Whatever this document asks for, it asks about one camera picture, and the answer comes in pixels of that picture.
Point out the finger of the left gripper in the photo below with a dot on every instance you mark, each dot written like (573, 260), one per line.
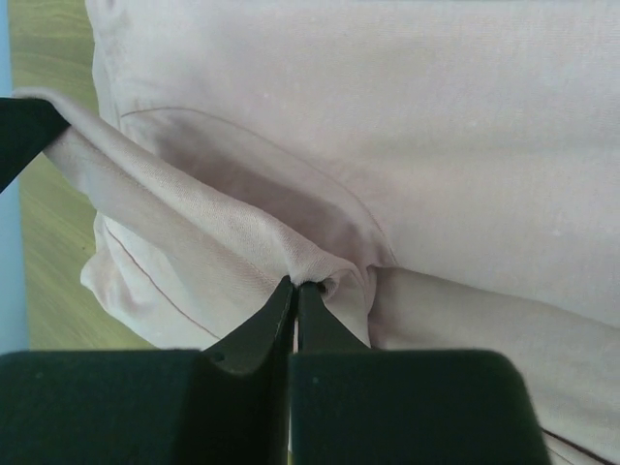
(27, 127)

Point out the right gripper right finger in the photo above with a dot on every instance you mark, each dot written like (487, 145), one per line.
(355, 405)

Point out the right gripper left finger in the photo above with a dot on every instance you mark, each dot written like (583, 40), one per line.
(224, 405)

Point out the pink printed t shirt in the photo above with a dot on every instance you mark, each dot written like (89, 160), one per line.
(449, 170)

